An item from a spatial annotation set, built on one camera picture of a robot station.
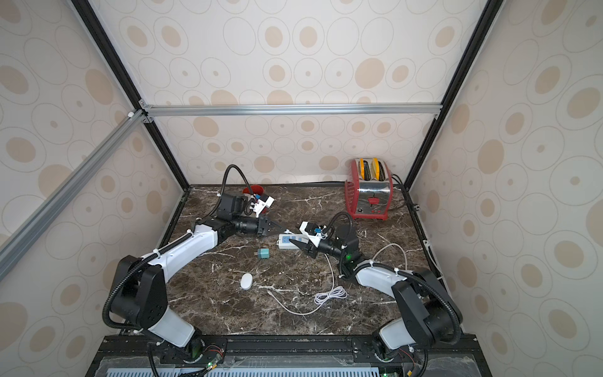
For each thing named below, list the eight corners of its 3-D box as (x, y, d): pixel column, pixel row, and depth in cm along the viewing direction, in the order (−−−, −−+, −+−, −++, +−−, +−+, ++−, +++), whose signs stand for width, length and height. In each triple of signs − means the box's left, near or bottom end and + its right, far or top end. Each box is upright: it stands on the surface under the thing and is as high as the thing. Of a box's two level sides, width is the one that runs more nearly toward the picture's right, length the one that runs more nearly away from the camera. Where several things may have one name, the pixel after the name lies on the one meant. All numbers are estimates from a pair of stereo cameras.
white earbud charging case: (240, 290, 88) (239, 287, 86) (243, 275, 92) (241, 272, 90) (251, 290, 88) (250, 287, 86) (253, 275, 92) (252, 272, 90)
